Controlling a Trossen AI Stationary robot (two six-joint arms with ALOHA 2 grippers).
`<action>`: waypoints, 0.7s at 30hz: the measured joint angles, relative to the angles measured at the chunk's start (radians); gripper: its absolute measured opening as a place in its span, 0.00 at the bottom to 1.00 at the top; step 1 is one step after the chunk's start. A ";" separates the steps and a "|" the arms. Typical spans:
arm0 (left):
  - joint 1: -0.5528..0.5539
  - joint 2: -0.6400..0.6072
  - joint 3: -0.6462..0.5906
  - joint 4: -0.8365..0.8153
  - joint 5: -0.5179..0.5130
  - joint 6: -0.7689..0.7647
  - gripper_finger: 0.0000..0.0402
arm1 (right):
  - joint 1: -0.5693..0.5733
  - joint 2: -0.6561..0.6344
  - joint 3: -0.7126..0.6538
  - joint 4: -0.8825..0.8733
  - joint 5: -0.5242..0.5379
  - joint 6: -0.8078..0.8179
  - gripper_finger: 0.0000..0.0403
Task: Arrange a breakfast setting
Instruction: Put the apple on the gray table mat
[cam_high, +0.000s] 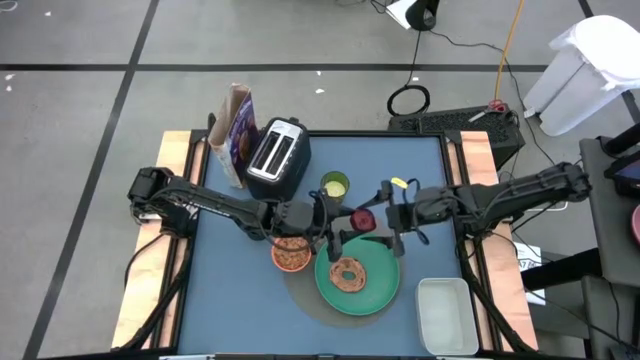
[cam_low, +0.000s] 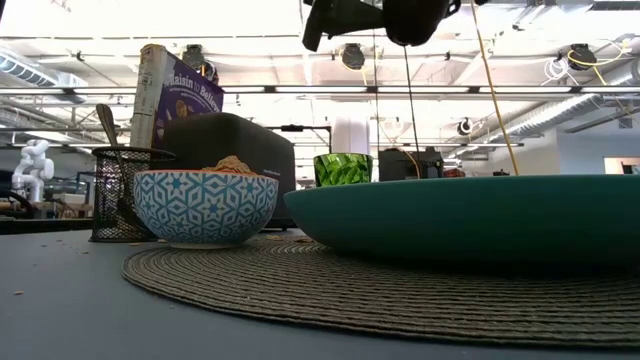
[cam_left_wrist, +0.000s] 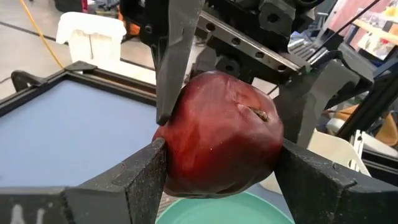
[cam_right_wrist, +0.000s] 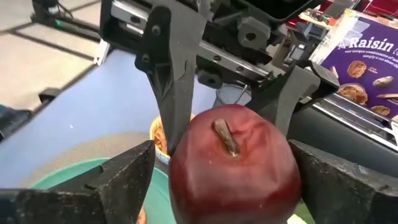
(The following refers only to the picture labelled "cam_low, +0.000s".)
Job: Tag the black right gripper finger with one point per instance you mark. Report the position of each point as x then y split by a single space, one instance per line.
312 30

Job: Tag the purple raisin cereal box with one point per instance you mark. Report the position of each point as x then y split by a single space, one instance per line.
190 100

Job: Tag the metal spoon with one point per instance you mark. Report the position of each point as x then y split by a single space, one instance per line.
106 122

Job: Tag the black mesh utensil holder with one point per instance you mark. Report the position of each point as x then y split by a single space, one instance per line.
107 200

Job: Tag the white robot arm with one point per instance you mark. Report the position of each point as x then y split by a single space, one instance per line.
32 170

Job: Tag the green glass cup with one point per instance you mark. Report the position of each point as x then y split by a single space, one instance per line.
342 170

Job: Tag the black toaster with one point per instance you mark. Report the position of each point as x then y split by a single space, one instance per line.
225 145

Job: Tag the cereal heap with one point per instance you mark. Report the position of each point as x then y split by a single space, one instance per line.
230 166

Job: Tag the green plate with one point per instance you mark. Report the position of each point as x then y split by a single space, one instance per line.
450 220

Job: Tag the blue patterned ceramic bowl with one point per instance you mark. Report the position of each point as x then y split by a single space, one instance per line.
205 210

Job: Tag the spilled cereal flake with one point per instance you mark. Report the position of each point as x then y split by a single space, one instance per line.
273 238
304 240

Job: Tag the round woven placemat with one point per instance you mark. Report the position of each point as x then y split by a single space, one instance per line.
325 300

